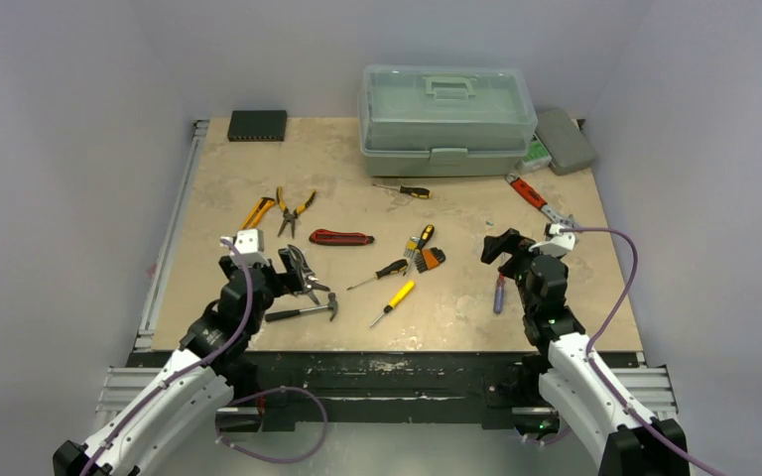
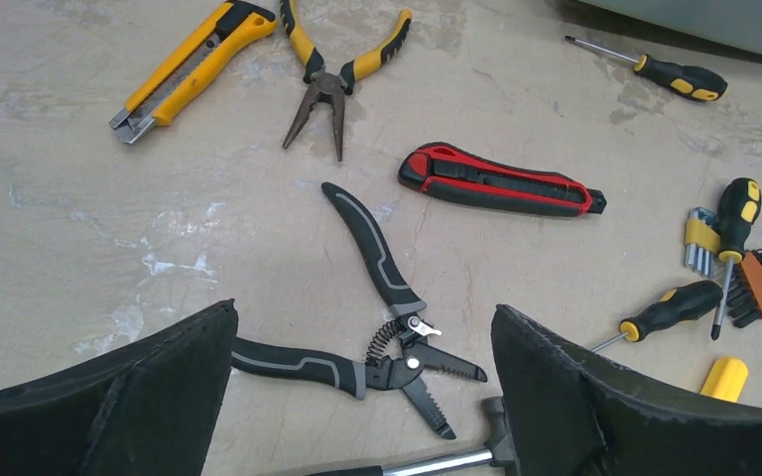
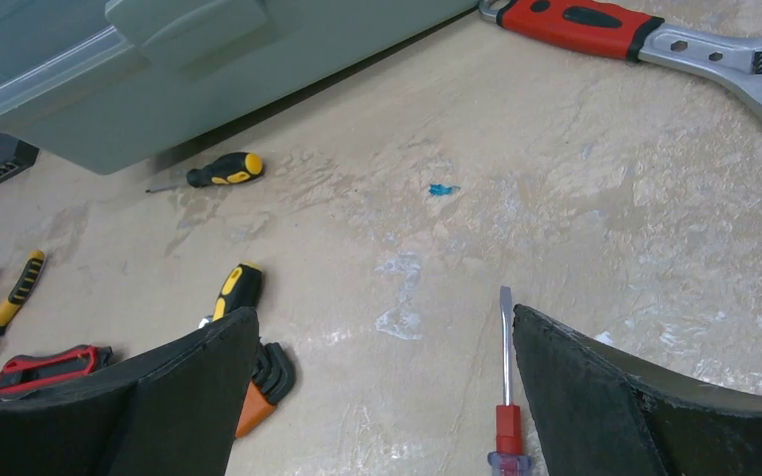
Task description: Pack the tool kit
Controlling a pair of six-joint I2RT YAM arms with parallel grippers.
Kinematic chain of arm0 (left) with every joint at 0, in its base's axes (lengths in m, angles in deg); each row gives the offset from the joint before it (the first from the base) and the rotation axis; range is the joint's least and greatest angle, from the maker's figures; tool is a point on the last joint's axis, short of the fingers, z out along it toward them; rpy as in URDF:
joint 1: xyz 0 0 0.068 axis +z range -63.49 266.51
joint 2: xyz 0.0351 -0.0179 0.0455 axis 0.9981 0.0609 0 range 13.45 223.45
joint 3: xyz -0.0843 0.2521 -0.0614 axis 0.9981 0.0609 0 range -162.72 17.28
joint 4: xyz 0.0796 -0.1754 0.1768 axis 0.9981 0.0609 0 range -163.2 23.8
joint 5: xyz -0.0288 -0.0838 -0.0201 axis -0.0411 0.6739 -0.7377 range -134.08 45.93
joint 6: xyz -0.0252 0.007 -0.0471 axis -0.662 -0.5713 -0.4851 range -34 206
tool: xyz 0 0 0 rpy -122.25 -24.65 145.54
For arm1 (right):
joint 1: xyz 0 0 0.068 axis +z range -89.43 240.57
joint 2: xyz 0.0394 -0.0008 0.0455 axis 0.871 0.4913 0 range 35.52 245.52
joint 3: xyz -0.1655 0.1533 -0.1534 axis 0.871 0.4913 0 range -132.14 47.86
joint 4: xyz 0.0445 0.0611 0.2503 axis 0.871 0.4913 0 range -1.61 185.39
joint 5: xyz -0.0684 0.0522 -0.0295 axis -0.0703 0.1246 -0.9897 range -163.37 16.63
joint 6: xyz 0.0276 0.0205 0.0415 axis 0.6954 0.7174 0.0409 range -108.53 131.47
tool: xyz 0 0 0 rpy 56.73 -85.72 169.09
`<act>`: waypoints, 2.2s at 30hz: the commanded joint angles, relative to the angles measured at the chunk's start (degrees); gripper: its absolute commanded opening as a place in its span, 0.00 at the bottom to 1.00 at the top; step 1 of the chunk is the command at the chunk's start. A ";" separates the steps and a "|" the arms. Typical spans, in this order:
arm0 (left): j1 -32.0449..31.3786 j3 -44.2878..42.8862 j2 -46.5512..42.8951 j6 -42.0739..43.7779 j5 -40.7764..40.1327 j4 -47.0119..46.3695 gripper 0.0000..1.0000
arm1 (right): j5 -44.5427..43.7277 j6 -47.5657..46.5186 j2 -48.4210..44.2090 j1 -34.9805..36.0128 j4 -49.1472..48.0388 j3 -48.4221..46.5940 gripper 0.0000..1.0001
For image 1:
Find yellow handled pliers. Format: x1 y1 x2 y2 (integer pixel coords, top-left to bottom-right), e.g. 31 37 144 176
240 196 276 230

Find grey plastic case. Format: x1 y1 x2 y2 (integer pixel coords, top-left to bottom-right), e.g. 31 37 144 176
536 108 599 176

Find translucent green tool box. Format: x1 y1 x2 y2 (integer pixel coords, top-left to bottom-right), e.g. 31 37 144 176
358 64 538 178

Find black handled hammer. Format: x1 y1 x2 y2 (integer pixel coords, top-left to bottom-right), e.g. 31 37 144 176
264 293 338 322

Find black handled screwdriver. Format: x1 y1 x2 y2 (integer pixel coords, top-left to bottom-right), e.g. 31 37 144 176
347 258 408 291

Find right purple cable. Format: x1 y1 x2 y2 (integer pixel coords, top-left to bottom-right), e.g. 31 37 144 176
522 226 730 476

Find black yellow stubby screwdriver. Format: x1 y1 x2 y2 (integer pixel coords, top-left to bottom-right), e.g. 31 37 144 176
404 224 435 259

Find black network switch box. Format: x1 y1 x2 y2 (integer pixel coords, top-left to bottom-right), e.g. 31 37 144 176
226 110 288 142

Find green white screw box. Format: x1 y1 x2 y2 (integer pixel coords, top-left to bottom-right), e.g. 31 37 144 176
516 135 552 175

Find red adjustable wrench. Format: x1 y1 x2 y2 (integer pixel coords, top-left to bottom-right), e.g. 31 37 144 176
505 174 579 228

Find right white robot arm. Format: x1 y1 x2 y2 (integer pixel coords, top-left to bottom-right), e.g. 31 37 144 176
481 223 691 475

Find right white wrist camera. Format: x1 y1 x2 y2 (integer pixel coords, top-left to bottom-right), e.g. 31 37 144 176
529 223 576 259

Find yellow handled screwdriver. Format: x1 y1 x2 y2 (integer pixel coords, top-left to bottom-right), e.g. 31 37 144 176
369 281 416 328

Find black pruning shears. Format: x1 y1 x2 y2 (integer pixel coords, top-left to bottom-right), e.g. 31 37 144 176
287 245 330 305

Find yellow black needle pliers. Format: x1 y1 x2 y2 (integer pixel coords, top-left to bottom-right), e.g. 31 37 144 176
276 186 317 238

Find orange hex key set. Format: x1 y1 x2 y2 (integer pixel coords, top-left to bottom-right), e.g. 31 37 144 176
414 247 446 274

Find blue red screwdriver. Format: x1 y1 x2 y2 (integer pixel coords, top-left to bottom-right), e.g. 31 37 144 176
492 273 505 315

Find red black utility knife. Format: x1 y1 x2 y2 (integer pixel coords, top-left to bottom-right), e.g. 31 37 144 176
309 229 375 247

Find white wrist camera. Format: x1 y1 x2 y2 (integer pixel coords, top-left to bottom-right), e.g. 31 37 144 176
220 228 270 267
529 223 576 259

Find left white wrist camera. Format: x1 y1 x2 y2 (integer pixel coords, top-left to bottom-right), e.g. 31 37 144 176
220 228 270 267

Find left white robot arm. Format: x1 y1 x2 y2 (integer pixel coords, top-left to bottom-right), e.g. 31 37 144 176
53 246 310 475

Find aluminium rail frame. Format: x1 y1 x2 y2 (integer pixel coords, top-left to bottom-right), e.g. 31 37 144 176
94 117 678 428

